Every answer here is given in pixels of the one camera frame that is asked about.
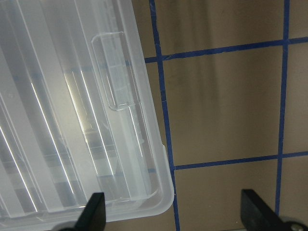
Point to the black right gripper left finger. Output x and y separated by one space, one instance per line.
92 218

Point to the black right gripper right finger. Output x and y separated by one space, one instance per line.
256 215

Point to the clear plastic box lid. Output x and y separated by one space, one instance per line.
77 115

